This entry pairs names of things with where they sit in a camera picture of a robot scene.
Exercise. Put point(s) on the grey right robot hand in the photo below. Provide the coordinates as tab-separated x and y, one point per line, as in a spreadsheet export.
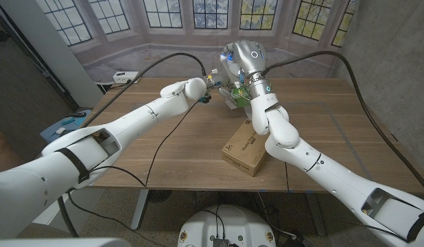
249	56

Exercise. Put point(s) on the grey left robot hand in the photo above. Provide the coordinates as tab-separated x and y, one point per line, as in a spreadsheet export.
225	93

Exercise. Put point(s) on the green straw box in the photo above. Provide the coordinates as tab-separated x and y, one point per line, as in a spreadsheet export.
241	96

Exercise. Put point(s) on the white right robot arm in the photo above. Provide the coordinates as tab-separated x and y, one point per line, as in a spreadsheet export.
335	178

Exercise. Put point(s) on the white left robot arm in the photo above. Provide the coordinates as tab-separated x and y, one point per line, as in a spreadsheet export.
95	151

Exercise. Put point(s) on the brown cardboard box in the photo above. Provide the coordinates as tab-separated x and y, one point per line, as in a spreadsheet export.
241	151

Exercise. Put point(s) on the printed window backdrop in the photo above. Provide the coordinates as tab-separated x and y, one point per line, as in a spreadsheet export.
184	34

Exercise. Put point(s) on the white power strip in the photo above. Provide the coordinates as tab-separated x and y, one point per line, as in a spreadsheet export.
124	77

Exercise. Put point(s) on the black round fan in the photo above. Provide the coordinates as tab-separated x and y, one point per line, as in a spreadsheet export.
160	196

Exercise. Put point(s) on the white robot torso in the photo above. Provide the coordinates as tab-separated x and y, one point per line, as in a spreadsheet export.
227	226

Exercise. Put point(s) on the grey table leg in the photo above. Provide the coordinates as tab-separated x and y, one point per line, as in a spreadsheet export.
315	214
139	209

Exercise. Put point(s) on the teal plastic object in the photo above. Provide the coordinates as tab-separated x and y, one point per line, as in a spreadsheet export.
80	121
68	121

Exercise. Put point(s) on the black remote control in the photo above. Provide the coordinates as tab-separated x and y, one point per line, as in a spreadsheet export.
75	114

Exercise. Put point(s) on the small white device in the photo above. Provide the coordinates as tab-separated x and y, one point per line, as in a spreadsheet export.
60	130

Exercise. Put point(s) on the blue stool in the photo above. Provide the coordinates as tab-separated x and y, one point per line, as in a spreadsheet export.
49	135

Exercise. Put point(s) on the person's leg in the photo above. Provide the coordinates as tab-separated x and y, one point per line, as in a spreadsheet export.
6	151

